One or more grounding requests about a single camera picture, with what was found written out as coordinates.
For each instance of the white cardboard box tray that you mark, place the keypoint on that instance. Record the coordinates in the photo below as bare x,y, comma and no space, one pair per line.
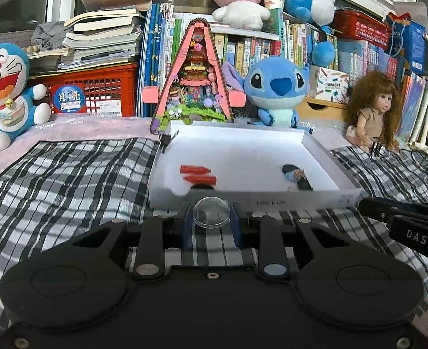
243,152

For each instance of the blue gift bag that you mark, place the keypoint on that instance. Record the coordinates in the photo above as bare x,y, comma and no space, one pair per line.
407,40

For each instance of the white box with colourful print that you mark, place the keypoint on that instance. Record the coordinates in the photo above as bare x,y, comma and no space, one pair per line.
328,83

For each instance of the black round lid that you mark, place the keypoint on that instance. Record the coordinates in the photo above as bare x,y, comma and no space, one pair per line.
288,168

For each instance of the red hair clip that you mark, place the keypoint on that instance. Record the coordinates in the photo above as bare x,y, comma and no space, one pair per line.
197,179

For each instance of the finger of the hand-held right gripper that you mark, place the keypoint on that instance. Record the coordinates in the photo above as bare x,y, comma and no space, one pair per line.
385,203

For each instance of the pink rabbit plush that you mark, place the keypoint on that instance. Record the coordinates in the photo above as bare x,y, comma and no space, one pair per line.
239,3

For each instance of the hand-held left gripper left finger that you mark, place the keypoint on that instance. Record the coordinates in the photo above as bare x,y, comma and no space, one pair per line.
186,225

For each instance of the small black binder clip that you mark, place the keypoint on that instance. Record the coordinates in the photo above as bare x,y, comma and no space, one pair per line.
165,140

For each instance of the red plastic crate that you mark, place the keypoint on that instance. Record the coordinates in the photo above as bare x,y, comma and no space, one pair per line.
104,87

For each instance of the row of thin picture books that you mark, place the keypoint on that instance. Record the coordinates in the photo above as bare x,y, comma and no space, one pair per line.
416,105

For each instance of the grey cloth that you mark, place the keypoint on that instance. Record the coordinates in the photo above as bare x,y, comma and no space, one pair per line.
48,34

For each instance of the wooden drawer box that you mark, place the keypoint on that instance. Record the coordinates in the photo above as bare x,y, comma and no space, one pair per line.
323,111

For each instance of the clear plastic dome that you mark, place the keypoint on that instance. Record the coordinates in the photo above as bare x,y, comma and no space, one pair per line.
211,214

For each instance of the blue alien plush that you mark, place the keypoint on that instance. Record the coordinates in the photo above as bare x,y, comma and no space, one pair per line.
276,83

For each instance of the doll with brown hair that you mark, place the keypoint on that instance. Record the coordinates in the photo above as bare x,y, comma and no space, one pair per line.
376,116

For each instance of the stack of worn books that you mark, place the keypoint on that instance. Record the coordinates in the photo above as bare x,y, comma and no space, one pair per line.
101,40

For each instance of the row of shelf books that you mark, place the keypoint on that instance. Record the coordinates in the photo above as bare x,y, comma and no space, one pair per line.
257,49

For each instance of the blue cat robot plush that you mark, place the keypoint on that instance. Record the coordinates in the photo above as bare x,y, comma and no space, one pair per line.
6,87

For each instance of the blue hair clip with bears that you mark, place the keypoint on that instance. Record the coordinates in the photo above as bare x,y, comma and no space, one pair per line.
293,175

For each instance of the black white plaid cloth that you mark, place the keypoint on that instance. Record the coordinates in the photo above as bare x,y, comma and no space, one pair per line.
72,174

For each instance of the large black binder clip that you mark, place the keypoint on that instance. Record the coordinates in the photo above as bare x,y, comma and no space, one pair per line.
305,184

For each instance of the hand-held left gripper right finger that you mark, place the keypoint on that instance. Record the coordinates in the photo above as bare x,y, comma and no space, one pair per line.
236,225

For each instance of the pink triangular miniature house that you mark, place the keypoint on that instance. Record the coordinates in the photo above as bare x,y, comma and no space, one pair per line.
195,76

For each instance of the red plastic basket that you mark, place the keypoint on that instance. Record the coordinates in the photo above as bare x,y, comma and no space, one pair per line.
363,25

